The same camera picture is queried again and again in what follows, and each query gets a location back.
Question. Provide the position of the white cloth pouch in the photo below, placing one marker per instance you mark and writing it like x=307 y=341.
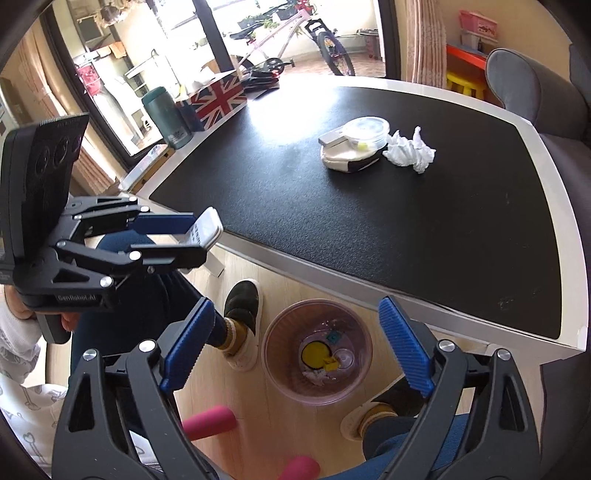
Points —
x=339 y=161

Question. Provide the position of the small clear plastic cup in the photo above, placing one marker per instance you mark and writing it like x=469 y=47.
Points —
x=345 y=359

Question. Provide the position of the clear lidded plastic container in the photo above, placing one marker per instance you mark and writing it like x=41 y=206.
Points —
x=367 y=131

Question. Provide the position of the pink patterned curtain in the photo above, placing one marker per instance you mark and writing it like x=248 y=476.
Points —
x=422 y=41

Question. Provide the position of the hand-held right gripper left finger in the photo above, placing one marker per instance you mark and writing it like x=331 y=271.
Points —
x=189 y=341

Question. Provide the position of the person's left shoe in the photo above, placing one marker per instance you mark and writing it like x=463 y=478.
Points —
x=242 y=304

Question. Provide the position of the grey flat packet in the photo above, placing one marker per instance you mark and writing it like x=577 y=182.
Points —
x=332 y=137

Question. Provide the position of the person's left leg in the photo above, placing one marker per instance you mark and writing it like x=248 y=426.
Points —
x=152 y=295

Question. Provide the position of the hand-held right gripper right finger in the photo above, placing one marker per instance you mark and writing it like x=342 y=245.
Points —
x=406 y=341

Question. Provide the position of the yellow plastic stool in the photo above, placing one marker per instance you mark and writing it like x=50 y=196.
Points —
x=464 y=83

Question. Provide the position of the person's right shoe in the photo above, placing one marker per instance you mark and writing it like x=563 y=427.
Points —
x=369 y=415

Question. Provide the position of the yellow round sponge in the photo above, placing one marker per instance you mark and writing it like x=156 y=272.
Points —
x=314 y=354

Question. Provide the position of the teal toy brick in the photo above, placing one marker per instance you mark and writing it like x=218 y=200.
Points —
x=332 y=338

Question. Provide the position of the grey sofa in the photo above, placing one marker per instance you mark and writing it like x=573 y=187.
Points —
x=531 y=87

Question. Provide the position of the red hanging bag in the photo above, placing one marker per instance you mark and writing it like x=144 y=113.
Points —
x=87 y=78

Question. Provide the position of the person's leg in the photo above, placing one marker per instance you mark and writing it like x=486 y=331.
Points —
x=392 y=438
x=152 y=295

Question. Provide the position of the black bicycle helmet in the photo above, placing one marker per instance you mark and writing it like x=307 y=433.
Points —
x=261 y=81

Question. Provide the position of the flag print tissue box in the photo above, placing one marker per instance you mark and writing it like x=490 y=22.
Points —
x=217 y=99

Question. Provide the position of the person's right leg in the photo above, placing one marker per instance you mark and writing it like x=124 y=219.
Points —
x=392 y=438

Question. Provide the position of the person's shoe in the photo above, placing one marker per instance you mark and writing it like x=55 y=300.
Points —
x=242 y=304
x=369 y=415

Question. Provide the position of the red kids table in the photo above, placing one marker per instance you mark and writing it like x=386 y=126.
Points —
x=466 y=55

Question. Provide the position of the pink storage box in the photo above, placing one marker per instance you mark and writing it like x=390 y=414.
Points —
x=478 y=25

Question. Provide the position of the green thermos bottle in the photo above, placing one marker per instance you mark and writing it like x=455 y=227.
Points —
x=166 y=120

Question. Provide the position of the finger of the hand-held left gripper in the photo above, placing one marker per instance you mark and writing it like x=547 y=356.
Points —
x=175 y=256
x=161 y=224

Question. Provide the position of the pink translucent bin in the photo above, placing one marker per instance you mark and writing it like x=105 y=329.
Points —
x=286 y=383

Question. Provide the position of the person's left forearm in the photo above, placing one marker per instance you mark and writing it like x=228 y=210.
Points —
x=23 y=369

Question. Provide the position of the white bicycle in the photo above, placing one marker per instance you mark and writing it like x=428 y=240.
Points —
x=339 y=53

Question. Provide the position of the person's left hand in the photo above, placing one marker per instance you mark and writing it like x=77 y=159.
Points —
x=16 y=304

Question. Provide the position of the white flat box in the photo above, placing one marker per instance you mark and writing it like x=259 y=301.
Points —
x=147 y=168

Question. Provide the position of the yellow toy brick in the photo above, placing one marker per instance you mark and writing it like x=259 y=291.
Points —
x=330 y=365

